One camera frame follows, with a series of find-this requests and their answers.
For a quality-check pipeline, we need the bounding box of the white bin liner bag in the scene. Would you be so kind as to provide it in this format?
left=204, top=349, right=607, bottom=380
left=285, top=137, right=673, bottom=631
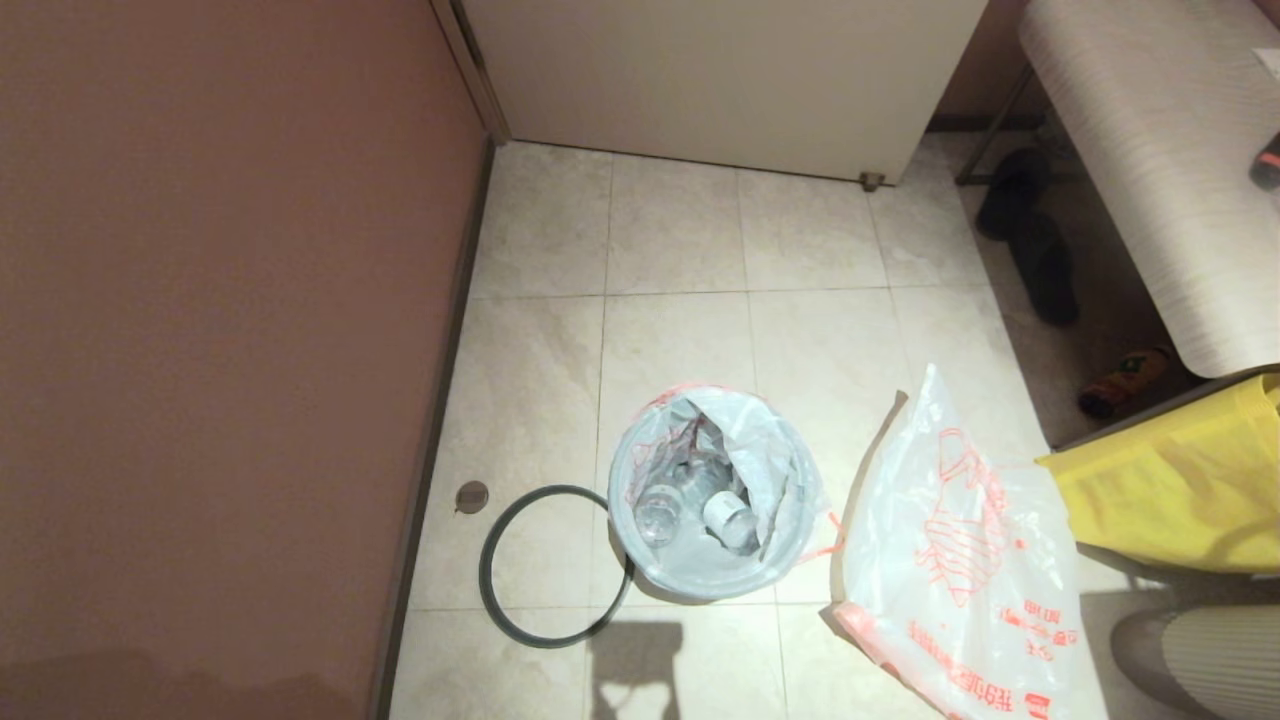
left=820, top=362, right=1086, bottom=720

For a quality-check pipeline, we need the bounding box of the orange drink bottle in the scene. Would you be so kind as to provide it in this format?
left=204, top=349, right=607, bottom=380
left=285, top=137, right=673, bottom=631
left=1078, top=347, right=1173, bottom=419

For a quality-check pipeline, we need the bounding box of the dark bin retaining ring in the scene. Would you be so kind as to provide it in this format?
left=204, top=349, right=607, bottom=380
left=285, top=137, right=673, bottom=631
left=478, top=485, right=637, bottom=649

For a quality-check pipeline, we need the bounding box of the white door panel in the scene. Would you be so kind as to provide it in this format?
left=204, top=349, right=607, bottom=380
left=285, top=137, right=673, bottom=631
left=455, top=0, right=991, bottom=186

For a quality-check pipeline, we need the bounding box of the yellow fabric bag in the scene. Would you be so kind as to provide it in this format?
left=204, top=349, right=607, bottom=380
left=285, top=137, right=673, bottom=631
left=1035, top=372, right=1280, bottom=576

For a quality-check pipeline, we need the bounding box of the metal bench leg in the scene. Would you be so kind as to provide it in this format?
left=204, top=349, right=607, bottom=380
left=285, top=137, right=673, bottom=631
left=955, top=65, right=1046, bottom=187

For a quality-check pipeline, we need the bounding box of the white-labelled plastic bottle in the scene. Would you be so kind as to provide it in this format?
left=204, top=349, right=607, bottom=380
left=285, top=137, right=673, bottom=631
left=703, top=492, right=761, bottom=557

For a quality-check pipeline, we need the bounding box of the used white drawstring trash bag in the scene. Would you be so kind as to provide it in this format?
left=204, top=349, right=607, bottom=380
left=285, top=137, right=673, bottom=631
left=607, top=385, right=847, bottom=603

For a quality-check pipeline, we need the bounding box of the clear crushed plastic bottle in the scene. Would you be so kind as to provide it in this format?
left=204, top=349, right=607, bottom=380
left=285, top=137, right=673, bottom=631
left=636, top=483, right=687, bottom=549

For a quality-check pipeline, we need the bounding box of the wood-grain bench top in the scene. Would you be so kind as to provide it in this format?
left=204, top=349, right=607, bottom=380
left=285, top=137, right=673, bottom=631
left=1018, top=0, right=1280, bottom=379

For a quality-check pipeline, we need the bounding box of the white pleated round stool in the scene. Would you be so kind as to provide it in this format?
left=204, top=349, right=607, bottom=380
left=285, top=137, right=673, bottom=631
left=1110, top=603, right=1280, bottom=720

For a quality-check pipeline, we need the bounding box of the black slipper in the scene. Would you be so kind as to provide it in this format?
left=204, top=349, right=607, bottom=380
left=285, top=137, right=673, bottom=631
left=975, top=148, right=1053, bottom=241
left=1005, top=215, right=1081, bottom=327

